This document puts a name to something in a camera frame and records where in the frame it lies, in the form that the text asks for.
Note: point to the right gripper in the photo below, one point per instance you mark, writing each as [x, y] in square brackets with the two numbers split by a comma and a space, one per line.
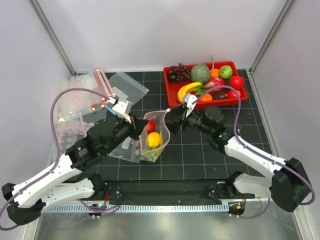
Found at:
[174, 125]

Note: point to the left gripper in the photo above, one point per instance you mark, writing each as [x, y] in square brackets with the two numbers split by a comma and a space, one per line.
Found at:
[136, 129]

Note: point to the red textured fruit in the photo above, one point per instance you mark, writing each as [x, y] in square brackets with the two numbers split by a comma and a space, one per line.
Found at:
[151, 126]

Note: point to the yellow lemon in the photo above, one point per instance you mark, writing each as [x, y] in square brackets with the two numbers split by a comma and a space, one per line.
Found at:
[154, 140]

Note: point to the pink dotted zip bag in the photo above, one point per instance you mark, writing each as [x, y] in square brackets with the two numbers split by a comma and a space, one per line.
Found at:
[159, 118]

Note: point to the green celery stalk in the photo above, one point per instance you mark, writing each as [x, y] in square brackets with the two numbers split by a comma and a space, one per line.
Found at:
[151, 155]

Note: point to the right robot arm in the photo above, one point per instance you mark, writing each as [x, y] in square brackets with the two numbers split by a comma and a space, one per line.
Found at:
[283, 181]

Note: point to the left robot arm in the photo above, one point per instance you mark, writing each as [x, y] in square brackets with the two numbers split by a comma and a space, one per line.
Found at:
[28, 200]

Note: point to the orange zipper bag stack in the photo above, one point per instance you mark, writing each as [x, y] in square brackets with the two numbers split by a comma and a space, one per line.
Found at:
[90, 92]

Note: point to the yellow banana bunch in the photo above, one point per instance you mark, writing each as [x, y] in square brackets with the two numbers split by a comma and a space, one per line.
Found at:
[187, 89]

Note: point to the orange tangerine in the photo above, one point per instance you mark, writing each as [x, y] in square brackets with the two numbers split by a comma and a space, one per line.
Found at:
[206, 98]

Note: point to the dark purple grapes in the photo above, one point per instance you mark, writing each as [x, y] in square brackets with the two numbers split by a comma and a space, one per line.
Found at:
[179, 73]

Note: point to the dark red apple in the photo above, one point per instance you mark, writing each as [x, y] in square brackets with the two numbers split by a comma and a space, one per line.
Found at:
[220, 95]

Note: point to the green cantaloupe melon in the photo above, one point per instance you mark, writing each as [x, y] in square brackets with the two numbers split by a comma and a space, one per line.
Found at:
[200, 73]

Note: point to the red plastic bin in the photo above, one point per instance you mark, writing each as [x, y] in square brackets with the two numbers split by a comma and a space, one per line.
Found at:
[172, 88]

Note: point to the pink dragon fruit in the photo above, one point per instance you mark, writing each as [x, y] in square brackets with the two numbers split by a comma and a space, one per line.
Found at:
[213, 82]

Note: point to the red tomato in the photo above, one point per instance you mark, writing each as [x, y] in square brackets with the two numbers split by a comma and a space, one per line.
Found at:
[232, 95]

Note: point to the green leafy cabbage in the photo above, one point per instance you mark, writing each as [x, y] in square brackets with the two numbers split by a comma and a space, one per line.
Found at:
[226, 72]

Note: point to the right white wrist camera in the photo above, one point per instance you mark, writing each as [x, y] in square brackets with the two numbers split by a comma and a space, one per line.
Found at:
[189, 101]

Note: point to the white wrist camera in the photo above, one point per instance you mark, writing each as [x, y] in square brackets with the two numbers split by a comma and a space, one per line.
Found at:
[122, 109]
[189, 101]

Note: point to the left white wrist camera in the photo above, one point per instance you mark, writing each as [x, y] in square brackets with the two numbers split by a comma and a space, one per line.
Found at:
[122, 109]

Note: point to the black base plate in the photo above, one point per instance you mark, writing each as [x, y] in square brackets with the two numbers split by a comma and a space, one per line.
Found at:
[196, 192]

